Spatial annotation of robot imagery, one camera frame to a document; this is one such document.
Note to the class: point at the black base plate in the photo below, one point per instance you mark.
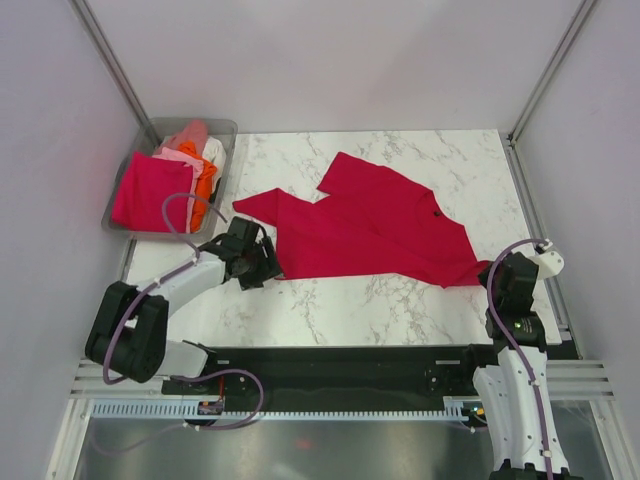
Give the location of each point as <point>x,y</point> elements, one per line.
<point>365,377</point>

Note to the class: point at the folded magenta t shirt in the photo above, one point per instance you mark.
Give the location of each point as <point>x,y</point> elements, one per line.
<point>146,184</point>

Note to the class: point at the white t shirt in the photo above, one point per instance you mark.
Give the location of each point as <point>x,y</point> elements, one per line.
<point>215,153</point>

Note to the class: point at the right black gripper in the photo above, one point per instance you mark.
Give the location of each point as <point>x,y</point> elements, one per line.
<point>482,276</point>

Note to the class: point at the white slotted cable duct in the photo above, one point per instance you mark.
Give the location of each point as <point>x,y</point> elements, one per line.
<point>201,410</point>

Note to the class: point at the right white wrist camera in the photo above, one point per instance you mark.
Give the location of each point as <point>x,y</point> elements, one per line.
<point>548,259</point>

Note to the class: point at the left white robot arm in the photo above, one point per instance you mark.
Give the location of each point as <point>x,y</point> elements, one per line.
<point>129,335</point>

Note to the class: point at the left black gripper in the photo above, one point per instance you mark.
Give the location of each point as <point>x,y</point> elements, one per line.
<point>269,266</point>

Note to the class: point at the red t shirt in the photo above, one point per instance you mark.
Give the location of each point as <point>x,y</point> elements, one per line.
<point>372,220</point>

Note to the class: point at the orange t shirt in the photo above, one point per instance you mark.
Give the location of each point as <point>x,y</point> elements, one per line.
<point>204,185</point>

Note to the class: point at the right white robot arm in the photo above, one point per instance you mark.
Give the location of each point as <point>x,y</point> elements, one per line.
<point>512,380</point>

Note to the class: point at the clear plastic bin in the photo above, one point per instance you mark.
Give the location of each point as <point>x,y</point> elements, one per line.
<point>150,139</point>

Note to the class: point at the light pink t shirt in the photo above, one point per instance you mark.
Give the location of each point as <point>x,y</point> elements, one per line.
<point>197,166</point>

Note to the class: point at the salmon pink t shirt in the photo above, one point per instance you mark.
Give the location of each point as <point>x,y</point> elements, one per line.
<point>195,131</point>

